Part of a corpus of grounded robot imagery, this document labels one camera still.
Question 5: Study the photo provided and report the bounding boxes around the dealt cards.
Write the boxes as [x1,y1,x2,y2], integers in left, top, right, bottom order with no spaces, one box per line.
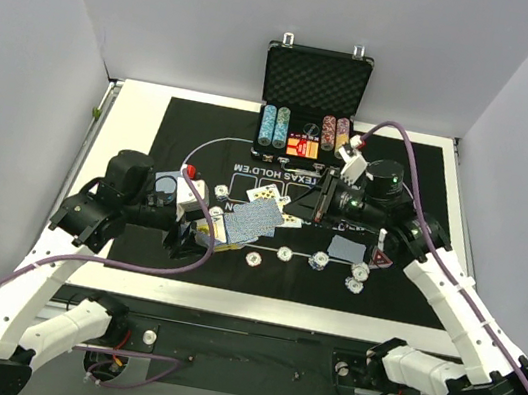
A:
[154,171,179,198]
[327,235,366,264]

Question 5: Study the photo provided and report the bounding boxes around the seven of clubs card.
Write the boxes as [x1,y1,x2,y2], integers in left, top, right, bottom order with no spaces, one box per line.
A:
[246,184,280,202]

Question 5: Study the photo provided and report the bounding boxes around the blue poker chip stack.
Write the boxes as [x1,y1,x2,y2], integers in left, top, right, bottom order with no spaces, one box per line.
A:
[308,251,330,272]

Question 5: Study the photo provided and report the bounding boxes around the grey poker chip stack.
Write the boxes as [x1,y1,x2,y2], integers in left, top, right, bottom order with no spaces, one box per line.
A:
[277,246,293,263]

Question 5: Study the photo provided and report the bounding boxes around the blue backed playing cards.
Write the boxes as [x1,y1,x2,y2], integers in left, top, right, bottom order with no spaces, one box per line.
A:
[223,198,284,244]

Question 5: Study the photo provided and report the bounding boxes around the grey chips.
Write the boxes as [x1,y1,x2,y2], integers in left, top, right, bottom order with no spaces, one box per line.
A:
[351,262,370,283]

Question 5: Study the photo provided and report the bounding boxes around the red poker chip stack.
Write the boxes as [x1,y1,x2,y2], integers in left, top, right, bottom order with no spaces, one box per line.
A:
[245,251,262,267]

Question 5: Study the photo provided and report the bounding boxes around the blue playing card deck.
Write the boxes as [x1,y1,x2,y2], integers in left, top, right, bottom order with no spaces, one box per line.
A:
[193,219,230,253]

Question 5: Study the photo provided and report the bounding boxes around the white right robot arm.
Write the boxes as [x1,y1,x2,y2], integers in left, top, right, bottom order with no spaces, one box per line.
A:
[313,150,528,395]

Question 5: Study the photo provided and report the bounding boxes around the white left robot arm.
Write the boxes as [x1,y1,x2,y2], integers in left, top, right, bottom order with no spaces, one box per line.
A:
[0,149,220,395]

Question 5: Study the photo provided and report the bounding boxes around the red playing card box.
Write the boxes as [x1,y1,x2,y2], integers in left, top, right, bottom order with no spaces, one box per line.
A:
[286,137,320,160]

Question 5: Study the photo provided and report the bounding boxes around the black poker felt mat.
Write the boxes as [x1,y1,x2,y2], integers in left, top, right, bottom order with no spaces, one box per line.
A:
[150,98,441,329]

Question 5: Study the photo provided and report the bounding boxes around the red chip row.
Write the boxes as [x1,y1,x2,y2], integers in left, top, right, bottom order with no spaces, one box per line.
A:
[320,115,337,152]

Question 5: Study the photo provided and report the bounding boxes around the clear dealer button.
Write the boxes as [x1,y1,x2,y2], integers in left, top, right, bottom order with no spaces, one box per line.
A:
[303,122,321,137]

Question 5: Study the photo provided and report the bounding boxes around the purple yellow chip row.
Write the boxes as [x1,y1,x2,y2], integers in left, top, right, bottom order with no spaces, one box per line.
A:
[334,118,352,159]

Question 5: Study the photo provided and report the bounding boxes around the green chip row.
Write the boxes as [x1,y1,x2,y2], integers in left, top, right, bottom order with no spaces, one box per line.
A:
[271,106,291,149]

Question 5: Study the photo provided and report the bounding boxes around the light blue chip row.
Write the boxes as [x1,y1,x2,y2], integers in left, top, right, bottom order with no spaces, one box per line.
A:
[257,104,278,146]

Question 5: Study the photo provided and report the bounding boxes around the aluminium poker chip case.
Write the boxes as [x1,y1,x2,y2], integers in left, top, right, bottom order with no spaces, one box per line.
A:
[250,32,375,174]

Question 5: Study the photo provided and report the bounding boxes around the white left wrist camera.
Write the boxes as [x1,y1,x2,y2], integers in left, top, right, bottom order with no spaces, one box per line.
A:
[175,176,210,212]

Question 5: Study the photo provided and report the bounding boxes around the aluminium frame rail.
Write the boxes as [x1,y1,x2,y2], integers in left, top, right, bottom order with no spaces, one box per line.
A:
[0,287,518,395]

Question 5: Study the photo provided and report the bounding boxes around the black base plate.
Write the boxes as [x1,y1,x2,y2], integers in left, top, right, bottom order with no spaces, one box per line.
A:
[118,295,398,395]

